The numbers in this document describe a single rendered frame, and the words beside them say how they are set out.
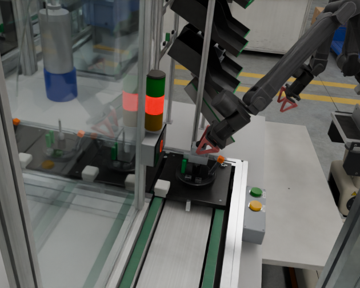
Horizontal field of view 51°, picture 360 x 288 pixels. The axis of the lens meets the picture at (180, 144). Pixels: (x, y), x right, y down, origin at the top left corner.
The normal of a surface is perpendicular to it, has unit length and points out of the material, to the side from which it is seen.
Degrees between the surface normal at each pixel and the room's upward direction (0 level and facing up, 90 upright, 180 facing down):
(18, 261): 90
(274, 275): 0
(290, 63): 67
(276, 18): 90
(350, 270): 90
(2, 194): 90
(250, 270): 0
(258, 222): 0
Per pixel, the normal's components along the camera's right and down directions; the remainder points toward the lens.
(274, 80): 0.30, 0.06
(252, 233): -0.20, 0.53
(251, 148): 0.08, -0.83
